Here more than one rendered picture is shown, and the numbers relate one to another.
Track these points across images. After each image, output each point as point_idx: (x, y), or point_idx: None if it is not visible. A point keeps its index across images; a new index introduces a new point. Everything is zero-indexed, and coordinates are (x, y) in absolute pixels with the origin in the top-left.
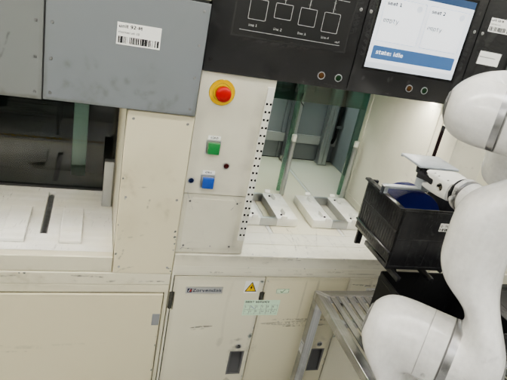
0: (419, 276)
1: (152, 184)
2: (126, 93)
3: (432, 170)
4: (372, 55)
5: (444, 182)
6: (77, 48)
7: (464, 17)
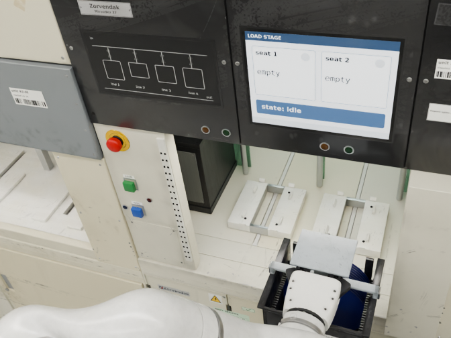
0: None
1: (95, 206)
2: (41, 140)
3: (300, 272)
4: (258, 110)
5: (285, 300)
6: None
7: (383, 62)
